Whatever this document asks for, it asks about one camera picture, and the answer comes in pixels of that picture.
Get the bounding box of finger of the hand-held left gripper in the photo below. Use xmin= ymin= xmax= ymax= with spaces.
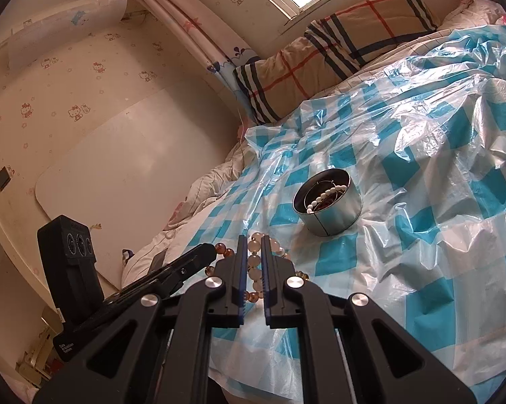
xmin=74 ymin=243 xmax=218 ymax=333

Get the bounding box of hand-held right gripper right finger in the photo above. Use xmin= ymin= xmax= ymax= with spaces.
xmin=259 ymin=234 xmax=476 ymax=404

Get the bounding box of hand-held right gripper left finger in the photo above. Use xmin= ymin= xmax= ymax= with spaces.
xmin=32 ymin=234 xmax=249 ymax=404

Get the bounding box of pale and amber bead bracelet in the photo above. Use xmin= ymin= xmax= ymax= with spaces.
xmin=215 ymin=231 xmax=310 ymax=304

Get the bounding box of round metal tin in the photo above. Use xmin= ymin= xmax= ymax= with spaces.
xmin=292 ymin=168 xmax=363 ymax=237

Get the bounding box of white bead bracelet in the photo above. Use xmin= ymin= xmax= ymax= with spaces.
xmin=305 ymin=183 xmax=350 ymax=214

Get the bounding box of white quilt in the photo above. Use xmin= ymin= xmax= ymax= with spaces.
xmin=120 ymin=137 xmax=258 ymax=287

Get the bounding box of blue checked plastic sheet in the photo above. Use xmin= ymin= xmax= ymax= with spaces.
xmin=194 ymin=23 xmax=506 ymax=404

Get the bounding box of printed curtain with blue pattern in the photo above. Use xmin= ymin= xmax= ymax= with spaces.
xmin=110 ymin=0 xmax=262 ymax=110

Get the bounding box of tan plaid pillow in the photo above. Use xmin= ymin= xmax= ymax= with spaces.
xmin=232 ymin=0 xmax=441 ymax=125

